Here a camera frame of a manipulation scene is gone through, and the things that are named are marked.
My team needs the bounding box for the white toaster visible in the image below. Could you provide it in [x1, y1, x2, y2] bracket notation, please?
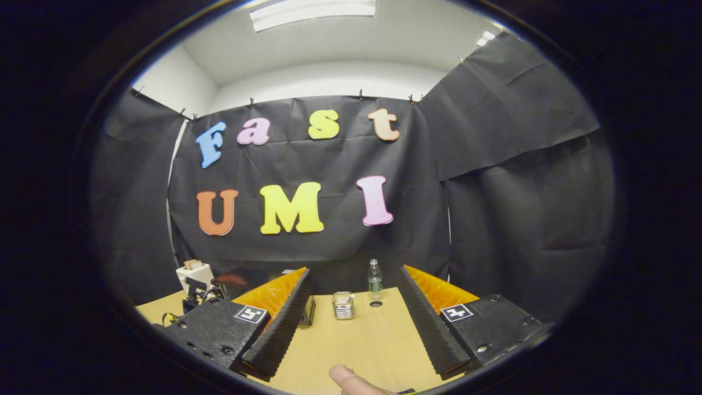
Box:
[175, 262, 216, 294]

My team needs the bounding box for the large ceiling light panel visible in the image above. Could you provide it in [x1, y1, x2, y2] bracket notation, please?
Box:
[249, 0, 378, 32]

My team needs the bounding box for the black backdrop cloth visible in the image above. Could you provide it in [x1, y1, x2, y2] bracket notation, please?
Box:
[90, 32, 616, 325]

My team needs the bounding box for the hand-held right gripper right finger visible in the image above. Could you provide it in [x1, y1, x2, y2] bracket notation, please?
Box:
[398, 264, 545, 381]

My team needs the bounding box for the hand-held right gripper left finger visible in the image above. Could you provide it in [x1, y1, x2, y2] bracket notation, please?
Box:
[163, 267, 314, 382]

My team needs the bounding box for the metal wire basket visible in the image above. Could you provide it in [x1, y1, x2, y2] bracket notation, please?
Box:
[331, 291, 355, 321]

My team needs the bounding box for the green plastic bottle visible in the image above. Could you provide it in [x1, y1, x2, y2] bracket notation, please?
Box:
[367, 258, 383, 302]

